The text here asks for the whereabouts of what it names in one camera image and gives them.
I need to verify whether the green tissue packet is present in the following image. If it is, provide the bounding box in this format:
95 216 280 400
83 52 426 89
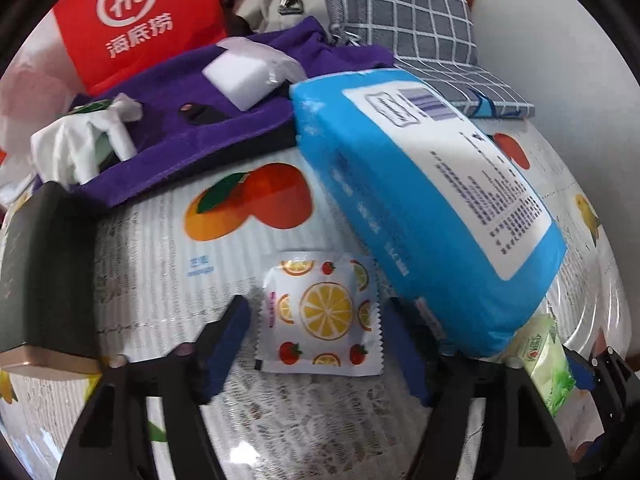
506 314 575 416

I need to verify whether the orange-print wet wipe sachet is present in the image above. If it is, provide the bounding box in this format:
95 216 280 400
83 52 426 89
255 252 384 377

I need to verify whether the clear foam net sleeve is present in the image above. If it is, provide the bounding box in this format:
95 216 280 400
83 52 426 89
217 37 308 84

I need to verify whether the green snack packet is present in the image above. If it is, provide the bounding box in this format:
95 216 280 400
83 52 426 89
67 99 113 116

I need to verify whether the white sponge block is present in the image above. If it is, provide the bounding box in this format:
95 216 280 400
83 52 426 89
202 51 283 112

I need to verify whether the blue tissue pack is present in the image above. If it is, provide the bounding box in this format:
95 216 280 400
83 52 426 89
290 68 566 358

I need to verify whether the purple towel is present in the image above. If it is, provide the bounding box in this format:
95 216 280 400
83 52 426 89
70 18 394 208

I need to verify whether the white Miniso plastic bag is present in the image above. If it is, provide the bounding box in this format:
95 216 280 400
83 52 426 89
1 12 85 208

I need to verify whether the grey checked cushion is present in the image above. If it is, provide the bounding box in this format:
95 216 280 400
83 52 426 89
326 0 535 118

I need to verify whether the red paper shopping bag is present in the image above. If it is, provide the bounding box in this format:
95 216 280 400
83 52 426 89
53 0 227 96

